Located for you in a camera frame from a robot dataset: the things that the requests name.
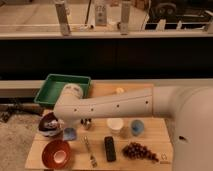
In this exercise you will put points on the blue sponge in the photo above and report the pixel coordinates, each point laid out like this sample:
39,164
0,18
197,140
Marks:
69,134

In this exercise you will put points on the red bowl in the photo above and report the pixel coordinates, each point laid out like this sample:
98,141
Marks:
56,154

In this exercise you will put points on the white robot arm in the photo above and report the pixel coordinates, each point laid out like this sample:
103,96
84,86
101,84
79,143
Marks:
190,107

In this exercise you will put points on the dark bowl with items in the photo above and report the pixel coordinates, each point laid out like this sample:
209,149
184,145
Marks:
49,125

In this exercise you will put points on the orange fruit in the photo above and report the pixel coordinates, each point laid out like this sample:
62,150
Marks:
119,90

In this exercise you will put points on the white paper cup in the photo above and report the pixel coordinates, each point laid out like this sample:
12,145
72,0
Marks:
115,125

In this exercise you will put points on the blue cup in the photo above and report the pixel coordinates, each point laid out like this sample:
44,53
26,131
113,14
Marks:
137,127

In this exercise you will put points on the green plastic tray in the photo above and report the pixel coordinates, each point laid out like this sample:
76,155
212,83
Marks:
51,89

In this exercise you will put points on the black remote control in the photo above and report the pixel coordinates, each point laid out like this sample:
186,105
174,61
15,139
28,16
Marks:
110,149

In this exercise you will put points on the bunch of dark grapes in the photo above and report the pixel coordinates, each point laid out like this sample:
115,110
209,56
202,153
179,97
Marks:
135,150

